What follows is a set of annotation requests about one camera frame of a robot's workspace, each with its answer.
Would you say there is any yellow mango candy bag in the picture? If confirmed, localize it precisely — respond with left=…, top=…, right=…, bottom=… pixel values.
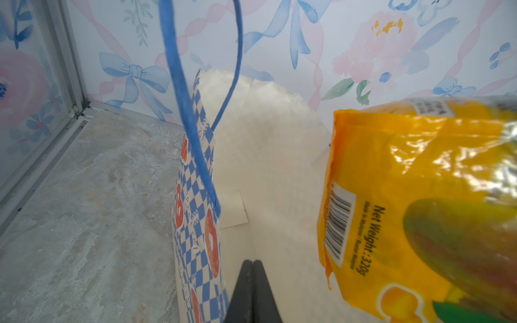
left=317, top=96, right=516, bottom=322

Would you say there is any blue checkered paper bag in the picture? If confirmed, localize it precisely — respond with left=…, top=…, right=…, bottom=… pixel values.
left=159, top=1, right=370, bottom=322

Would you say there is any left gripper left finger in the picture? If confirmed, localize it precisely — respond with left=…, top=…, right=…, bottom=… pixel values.
left=224, top=260, right=254, bottom=323

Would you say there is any left aluminium corner post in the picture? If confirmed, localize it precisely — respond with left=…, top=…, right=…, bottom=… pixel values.
left=31, top=1, right=90, bottom=117

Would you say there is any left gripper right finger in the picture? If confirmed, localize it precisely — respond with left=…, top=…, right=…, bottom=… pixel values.
left=252, top=260, right=283, bottom=323

